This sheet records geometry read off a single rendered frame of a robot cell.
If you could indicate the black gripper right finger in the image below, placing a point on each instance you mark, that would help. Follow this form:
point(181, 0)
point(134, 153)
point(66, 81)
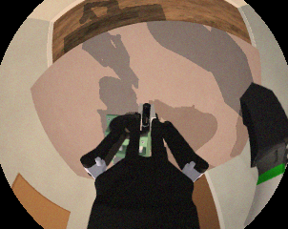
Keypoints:
point(184, 155)

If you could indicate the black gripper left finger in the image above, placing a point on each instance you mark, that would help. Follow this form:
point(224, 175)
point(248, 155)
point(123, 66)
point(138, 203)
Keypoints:
point(97, 160)

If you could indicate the green clamp slide with handwheel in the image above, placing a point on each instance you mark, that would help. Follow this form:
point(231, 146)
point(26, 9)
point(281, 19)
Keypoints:
point(114, 119)

